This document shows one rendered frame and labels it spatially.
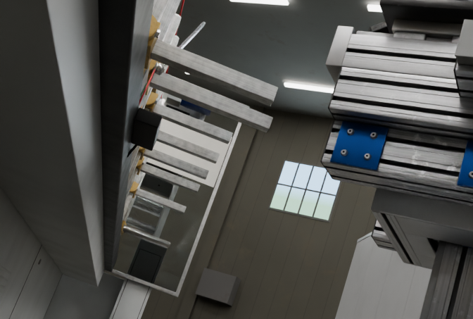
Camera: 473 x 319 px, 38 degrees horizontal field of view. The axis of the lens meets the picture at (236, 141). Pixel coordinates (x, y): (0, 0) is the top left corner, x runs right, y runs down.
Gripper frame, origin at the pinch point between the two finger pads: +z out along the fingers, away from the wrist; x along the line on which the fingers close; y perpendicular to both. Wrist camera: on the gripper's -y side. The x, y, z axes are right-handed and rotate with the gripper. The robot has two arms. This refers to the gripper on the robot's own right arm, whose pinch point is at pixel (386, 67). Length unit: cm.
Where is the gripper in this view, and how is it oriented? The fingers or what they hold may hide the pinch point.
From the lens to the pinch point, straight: 219.0
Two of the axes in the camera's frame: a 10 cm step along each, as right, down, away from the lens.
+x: 3.7, 4.2, 8.3
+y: 8.7, 1.6, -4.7
